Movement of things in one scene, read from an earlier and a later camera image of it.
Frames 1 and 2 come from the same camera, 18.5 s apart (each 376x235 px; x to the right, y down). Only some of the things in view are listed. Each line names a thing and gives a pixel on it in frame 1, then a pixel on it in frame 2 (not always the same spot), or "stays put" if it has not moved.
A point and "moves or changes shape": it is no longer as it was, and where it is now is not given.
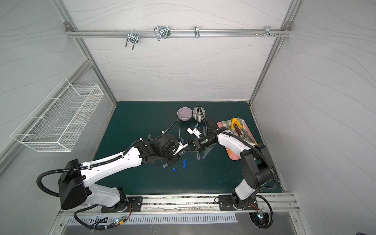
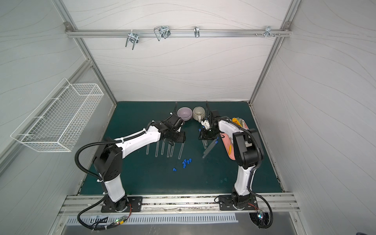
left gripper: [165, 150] -> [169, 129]
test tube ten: [208, 151] stays put
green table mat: [192, 170] stays put
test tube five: [181, 153] moves or changes shape
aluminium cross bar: [122, 33] stays put
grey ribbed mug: [199, 116] stays put
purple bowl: [184, 113] stays put
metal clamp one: [133, 38] stays put
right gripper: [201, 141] -> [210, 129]
